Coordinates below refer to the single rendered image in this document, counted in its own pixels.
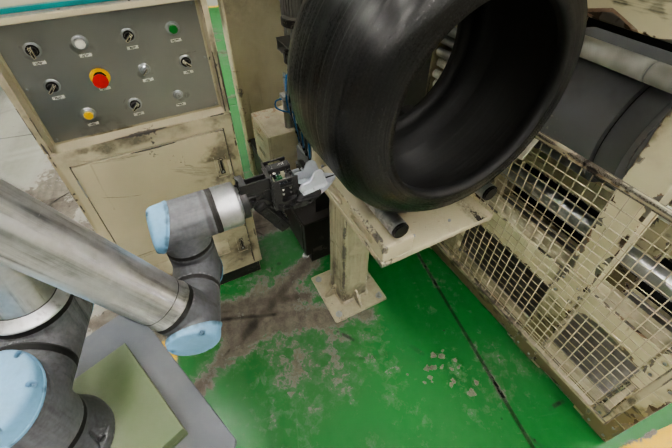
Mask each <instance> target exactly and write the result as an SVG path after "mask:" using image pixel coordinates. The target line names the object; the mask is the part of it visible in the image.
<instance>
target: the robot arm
mask: <svg viewBox="0 0 672 448"><path fill-rule="evenodd" d="M277 160H279V161H280V162H277V163H274V164H270V165H268V163H271V162H274V161H277ZM260 165H261V171H262V174H260V175H256V176H253V177H250V178H247V179H243V178H242V176H241V175H238V176H235V177H234V180H235V185H234V186H233V184H232V183H231V182H226V183H223V184H220V185H216V186H213V187H210V188H207V189H203V190H200V191H197V192H193V193H190V194H187V195H184V196H180V197H177V198H174V199H171V200H167V201H165V200H164V201H162V202H161V203H158V204H155V205H152V206H150V207H148V208H147V210H146V213H145V215H146V220H147V225H148V229H149V232H150V236H151V239H152V242H153V245H154V248H155V250H156V253H158V254H165V253H166V254H167V256H168V258H169V260H170V262H171V264H172V267H173V274H172V276H171V275H169V274H167V273H165V272H164V271H162V270H160V269H158V268H157V267H155V266H153V265H151V264H150V263H148V262H146V261H144V260H143V259H141V258H139V257H137V256H136V255H134V254H132V253H130V252H129V251H127V250H125V249H123V248H122V247H120V246H118V245H116V244H115V243H113V242H111V241H109V240H108V239H106V238H104V237H102V236H101V235H99V234H97V233H95V232H94V231H92V230H90V229H88V228H87V227H85V226H83V225H81V224H80V223H78V222H76V221H74V220H73V219H71V218H69V217H67V216H66V215H64V214H62V213H60V212H59V211H57V210H55V209H53V208H52V207H50V206H48V205H46V204H45V203H43V202H41V201H39V200H38V199H36V198H34V197H32V196H31V195H29V194H27V193H25V192H24V191H22V190H20V189H18V188H17V187H15V186H13V185H11V184H10V183H8V182H6V181H4V180H3V179H1V178H0V448H110V447H111V444H112V441H113V438H114V433H115V418H114V414H113V411H112V410H111V408H110V407H109V405H108V404H106V403H105V402H104V401H103V400H102V399H100V398H98V397H96V396H93V395H89V394H77V393H75V392H74V391H73V383H74V379H75V375H76V371H77V367H78V364H79V360H80V356H81V352H82V348H83V344H84V340H85V336H86V333H87V329H88V325H89V321H90V317H91V315H92V312H93V308H94V304H96V305H98V306H101V307H103V308H105V309H108V310H110V311H112V312H115V313H117V314H119V315H122V316H124V317H126V318H129V319H131V320H133V321H135V322H138V323H140V324H142V325H145V326H147V327H149V328H150V329H151V330H152V331H155V332H157V333H159V334H162V335H164V336H166V338H167V339H166V341H165V345H166V348H167V350H168V351H169V352H170V353H172V354H174V355H178V356H191V355H196V354H200V353H203V352H206V351H208V350H209V349H211V348H213V347H214V346H215V345H216V344H217V343H218V342H219V340H220V338H221V327H222V322H221V302H220V282H221V280H222V278H223V264H222V261H221V259H220V257H219V255H218V252H217V249H216V246H215V243H214V240H213V237H212V236H213V235H216V234H218V233H222V232H225V231H228V230H230V229H233V228H236V227H239V226H242V225H244V224H245V219H247V218H250V217H252V212H251V208H253V207H254V209H255V211H256V212H258V213H259V214H260V215H262V216H263V217H264V218H265V219H267V220H268V221H269V222H271V223H272V224H273V225H274V226H275V227H276V228H278V229H279V230H281V231H282V232H283V231H284V230H286V229H287V228H288V227H290V226H291V224H290V222H289V218H288V216H287V214H286V213H285V212H284V210H287V209H288V210H289V209H293V210H294V209H296V208H299V207H303V206H306V205H308V204H310V203H312V202H313V201H314V200H316V199H317V198H318V197H319V196H321V194H322V193H323V192H324V191H325V190H327V188H328V187H329V186H330V185H331V184H332V183H333V181H334V180H335V178H336V176H335V174H334V173H326V172H323V170H321V169H318V166H317V164H316V162H315V161H314V160H309V161H307V162H306V164H305V167H304V169H303V170H302V171H300V172H297V173H295V174H293V172H292V171H291V169H290V163H289V162H288V161H287V160H285V157H284V156H283V157H279V158H276V159H273V160H269V161H266V162H263V163H260ZM298 189H299V191H300V192H301V193H298Z"/></svg>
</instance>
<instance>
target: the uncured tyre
mask: <svg viewBox="0 0 672 448"><path fill-rule="evenodd" d="M587 12H588V7H587V0H303V2H302V4H301V7H300V9H299V12H298V14H297V17H296V20H295V24H294V27H293V31H292V35H291V40H290V45H289V52H288V63H287V79H288V89H289V95H290V100H291V104H292V108H293V112H294V115H295V118H296V121H297V123H298V126H299V128H300V130H301V132H302V134H303V135H304V137H305V138H306V140H307V141H308V143H309V144H310V145H311V146H312V148H313V149H314V150H315V151H316V152H317V154H318V155H319V156H320V157H321V159H322V160H323V161H324V162H325V163H326V165H327V166H328V167H329V168H330V169H331V171H332V172H333V173H334V174H335V176H336V177H337V178H338V179H339V180H340V182H341V183H342V184H343V185H344V186H345V188H346V189H347V190H348V191H349V192H350V193H352V194H353V195H354V196H355V197H357V198H359V199H360V200H362V201H364V202H365V203H367V204H369V205H370V206H372V207H374V208H377V209H380V210H383V211H387V212H394V213H407V212H419V211H429V210H434V209H438V208H442V207H445V206H448V205H450V204H453V203H455V202H457V201H460V200H462V199H464V198H465V197H467V196H469V195H471V194H473V193H474V192H476V191H477V190H479V189H480V188H482V187H483V186H485V185H486V184H488V183H489V182H490V181H492V180H493V179H494V178H495V177H497V176H498V175H499V174H500V173H501V172H502V171H504V170H505V169H506V168H507V167H508V166H509V165H510V164H511V163H512V162H513V161H514V160H515V159H516V158H517V157H518V156H519V155H520V154H521V153H522V152H523V151H524V150H525V149H526V147H527V146H528V145H529V144H530V143H531V142H532V140H533V139H534V138H535V137H536V135H537V134H538V133H539V131H540V130H541V129H542V127H543V126H544V125H545V123H546V122H547V120H548V119H549V117H550V116H551V114H552V113H553V111H554V110H555V108H556V106H557V105H558V103H559V101H560V99H561V97H562V96H563V94H564V92H565V90H566V88H567V86H568V84H569V82H570V79H571V77H572V75H573V72H574V70H575V67H576V65H577V62H578V59H579V56H580V53H581V49H582V46H583V42H584V37H585V32H586V25H587ZM456 25H457V32H456V37H455V42H454V45H453V49H452V52H451V54H450V57H449V59H448V62H447V64H446V66H445V68H444V70H443V72H442V74H441V75H440V77H439V78H438V80H437V82H436V83H435V84H434V86H433V87H432V88H431V90H430V91H429V92H428V93H427V94H426V96H425V97H424V98H423V99H422V100H421V101H420V102H419V103H418V104H417V105H415V106H414V107H413V108H412V109H410V110H409V111H408V112H406V113H405V114H403V115H402V116H400V117H399V114H400V111H401V108H402V105H403V103H404V100H405V98H406V95H407V93H408V91H409V89H410V87H411V85H412V83H413V81H414V80H415V78H416V76H417V74H418V73H419V71H420V69H421V68H422V66H423V65H424V63H425V62H426V60H427V59H428V58H429V56H430V55H431V53H432V52H433V51H434V50H435V48H436V47H437V46H438V45H439V43H440V42H441V41H442V40H443V39H444V38H445V37H446V36H447V34H448V33H449V32H450V31H451V30H452V29H453V28H454V27H455V26H456Z"/></svg>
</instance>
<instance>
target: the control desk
mask: <svg viewBox="0 0 672 448"><path fill-rule="evenodd" d="M0 86H1V87H2V89H3V90H4V92H5V94H6V95H7V97H8V98H9V100H10V101H11V103H12V104H13V106H14V107H15V109H16V111H17V112H18V114H19V115H20V117H21V118H22V120H23V121H24V123H25V124H26V126H27V127H28V129H29V131H30V132H31V134H32V135H33V137H34V138H35V140H36V141H37V143H38V144H39V146H40V148H41V149H42V151H43V152H44V154H47V158H48V159H49V161H50V162H51V164H52V166H53V167H54V169H55V170H56V172H57V173H58V175H59V176H60V178H61V179H62V181H63V183H64V184H65V186H66V187H67V189H68V190H69V192H70V193H71V195H72V196H73V198H74V200H75V201H76V203H77V204H78V206H79V207H80V209H81V210H82V212H83V213H84V215H85V217H86V218H87V220H88V221H89V223H90V224H91V226H92V227H93V229H94V231H95V232H96V233H97V234H99V235H101V236H102V237H104V238H106V239H108V240H109V241H111V242H113V243H115V244H116V245H118V246H120V247H122V248H123V249H125V250H127V251H129V252H130V253H132V254H134V255H136V256H137V257H139V258H141V259H143V260H144V261H146V262H148V263H150V264H151V265H153V266H155V267H157V268H158V269H160V270H162V271H164V272H165V273H167V274H169V275H171V276H172V274H173V267H172V264H171V262H170V260H169V258H168V256H167V254H166V253H165V254H158V253H156V250H155V248H154V245H153V242H152V239H151V236H150V232H149V229H148V225H147V220H146V215H145V213H146V210H147V208H148V207H150V206H152V205H155V204H158V203H161V202H162V201H164V200H165V201H167V200H171V199H174V198H177V197H180V196H184V195H187V194H190V193H193V192H197V191H200V190H203V189H207V188H210V187H213V186H216V185H220V184H223V183H226V182H231V183H232V184H233V186H234V185H235V180H234V177H235V176H238V175H241V176H242V178H243V179H245V178H244V173H243V168H242V164H241V159H240V154H239V150H238V145H237V140H236V136H235V131H234V126H233V122H232V117H231V112H230V111H229V110H230V107H229V102H228V98H227V93H226V88H225V84H224V79H223V74H222V70H221V65H220V60H219V56H218V51H217V46H216V42H215V37H214V32H213V28H212V23H211V18H210V14H209V9H208V4H207V0H113V1H105V2H97V3H89V4H81V5H73V6H65V7H57V8H49V9H41V10H33V11H25V12H17V13H9V14H1V15H0ZM212 237H213V240H214V243H215V246H216V249H217V252H218V255H219V257H220V259H221V261H222V264H223V278H222V280H221V282H220V285H222V284H225V283H227V282H230V281H232V280H235V279H237V278H240V277H242V276H245V275H247V274H250V273H252V272H255V271H257V270H260V269H261V267H260V262H259V261H260V260H262V257H261V252H260V248H259V243H258V238H257V234H256V229H255V224H254V220H253V215H252V217H250V218H247V219H245V224H244V225H242V226H239V227H236V228H233V229H230V230H228V231H225V232H222V233H218V234H216V235H213V236H212Z"/></svg>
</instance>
